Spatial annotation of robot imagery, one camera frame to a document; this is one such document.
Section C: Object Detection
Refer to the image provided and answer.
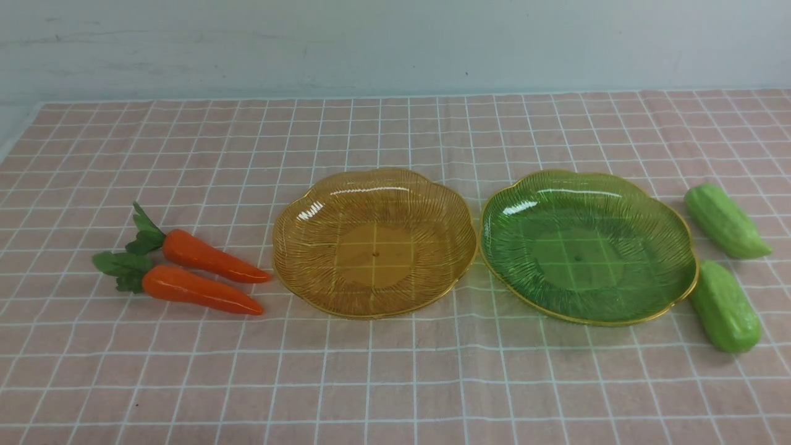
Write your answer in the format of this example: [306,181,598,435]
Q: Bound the amber ribbed plastic plate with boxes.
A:
[272,168,478,320]

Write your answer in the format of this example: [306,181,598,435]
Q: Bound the green ribbed plastic plate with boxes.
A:
[478,169,700,327]

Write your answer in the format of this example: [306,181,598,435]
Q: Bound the green toy cucumber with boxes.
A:
[683,183,773,260]
[690,260,762,354]

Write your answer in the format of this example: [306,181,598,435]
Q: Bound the orange toy carrot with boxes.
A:
[91,251,264,316]
[125,202,271,284]

